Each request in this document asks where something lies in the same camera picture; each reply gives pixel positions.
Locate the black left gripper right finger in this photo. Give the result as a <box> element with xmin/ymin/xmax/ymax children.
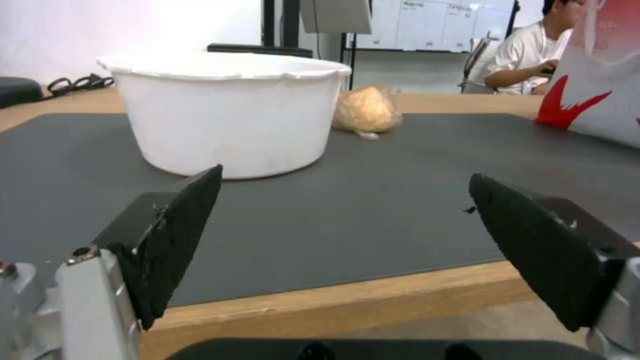
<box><xmin>467</xmin><ymin>172</ymin><xmax>640</xmax><ymax>360</ymax></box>

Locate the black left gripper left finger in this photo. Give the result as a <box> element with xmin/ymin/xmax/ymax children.
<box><xmin>0</xmin><ymin>163</ymin><xmax>224</xmax><ymax>360</ymax></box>

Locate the white red takeout bag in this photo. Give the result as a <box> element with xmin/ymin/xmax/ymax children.
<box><xmin>533</xmin><ymin>0</ymin><xmax>640</xmax><ymax>151</ymax></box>

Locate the white round plastic bowl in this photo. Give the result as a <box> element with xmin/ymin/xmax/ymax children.
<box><xmin>96</xmin><ymin>52</ymin><xmax>352</xmax><ymax>180</ymax></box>

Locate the dark grey table mat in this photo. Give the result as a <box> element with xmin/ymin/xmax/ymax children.
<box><xmin>0</xmin><ymin>112</ymin><xmax>640</xmax><ymax>307</ymax></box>

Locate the office chair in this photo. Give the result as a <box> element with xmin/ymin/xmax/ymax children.
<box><xmin>458</xmin><ymin>31</ymin><xmax>503</xmax><ymax>95</ymax></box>

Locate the person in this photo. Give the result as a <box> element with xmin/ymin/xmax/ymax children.
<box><xmin>483</xmin><ymin>0</ymin><xmax>589</xmax><ymax>97</ymax></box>

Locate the black rounded object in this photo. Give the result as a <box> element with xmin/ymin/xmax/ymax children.
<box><xmin>0</xmin><ymin>76</ymin><xmax>45</xmax><ymax>110</ymax></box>

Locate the bread in clear plastic wrap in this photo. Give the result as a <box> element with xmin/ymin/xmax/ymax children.
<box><xmin>331</xmin><ymin>85</ymin><xmax>404</xmax><ymax>141</ymax></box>

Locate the whiteboard with papers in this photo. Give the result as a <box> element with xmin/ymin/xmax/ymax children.
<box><xmin>345</xmin><ymin>0</ymin><xmax>516</xmax><ymax>53</ymax></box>

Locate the grey monitor on stand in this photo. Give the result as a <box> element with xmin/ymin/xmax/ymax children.
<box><xmin>300</xmin><ymin>0</ymin><xmax>374</xmax><ymax>65</ymax></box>

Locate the black coiled cable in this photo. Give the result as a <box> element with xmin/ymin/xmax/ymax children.
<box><xmin>47</xmin><ymin>73</ymin><xmax>116</xmax><ymax>97</ymax></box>

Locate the black door frame post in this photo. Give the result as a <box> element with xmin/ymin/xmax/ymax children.
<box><xmin>207</xmin><ymin>0</ymin><xmax>315</xmax><ymax>58</ymax></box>

